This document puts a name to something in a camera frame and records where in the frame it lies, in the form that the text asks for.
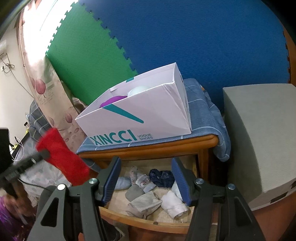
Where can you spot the light blue rolled underwear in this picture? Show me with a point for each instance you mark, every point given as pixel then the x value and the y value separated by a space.
pixel 123 183

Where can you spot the white XINCCI shoe box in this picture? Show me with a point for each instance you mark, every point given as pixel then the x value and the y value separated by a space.
pixel 162 111

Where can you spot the red underwear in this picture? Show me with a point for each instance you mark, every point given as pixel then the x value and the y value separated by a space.
pixel 60 156

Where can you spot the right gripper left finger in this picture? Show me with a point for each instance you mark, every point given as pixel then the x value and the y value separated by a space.
pixel 69 212

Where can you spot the grey cabinet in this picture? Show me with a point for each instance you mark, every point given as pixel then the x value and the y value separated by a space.
pixel 260 120

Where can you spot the white bra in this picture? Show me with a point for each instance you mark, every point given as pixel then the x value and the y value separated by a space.
pixel 137 90

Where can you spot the green foam mat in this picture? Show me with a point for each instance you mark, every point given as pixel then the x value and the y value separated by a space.
pixel 85 57

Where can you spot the floral grey underwear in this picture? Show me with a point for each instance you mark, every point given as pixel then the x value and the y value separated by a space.
pixel 141 180

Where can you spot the blue foam mat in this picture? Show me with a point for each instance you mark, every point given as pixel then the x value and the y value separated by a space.
pixel 218 43

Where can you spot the purple underwear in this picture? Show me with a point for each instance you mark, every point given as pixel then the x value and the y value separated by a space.
pixel 112 100

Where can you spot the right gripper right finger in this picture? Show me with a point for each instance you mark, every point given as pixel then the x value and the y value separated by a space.
pixel 235 220

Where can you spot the wooden nightstand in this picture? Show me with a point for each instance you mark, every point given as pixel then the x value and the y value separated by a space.
pixel 197 147

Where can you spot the wooden drawer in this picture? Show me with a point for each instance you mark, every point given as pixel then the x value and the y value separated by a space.
pixel 158 210

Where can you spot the pink floral curtain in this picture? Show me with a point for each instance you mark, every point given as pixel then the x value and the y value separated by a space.
pixel 37 25

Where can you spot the blue checked cloth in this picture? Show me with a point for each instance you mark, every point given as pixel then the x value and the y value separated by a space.
pixel 206 119

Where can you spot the beige dotted underwear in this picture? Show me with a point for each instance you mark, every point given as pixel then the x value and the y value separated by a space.
pixel 144 205

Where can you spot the navy patterned underwear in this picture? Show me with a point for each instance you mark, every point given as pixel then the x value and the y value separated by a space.
pixel 162 179

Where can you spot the wooden door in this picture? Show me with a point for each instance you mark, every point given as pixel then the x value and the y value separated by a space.
pixel 291 57

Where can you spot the grey plaid bedding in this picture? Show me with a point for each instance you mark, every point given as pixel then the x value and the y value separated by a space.
pixel 38 124

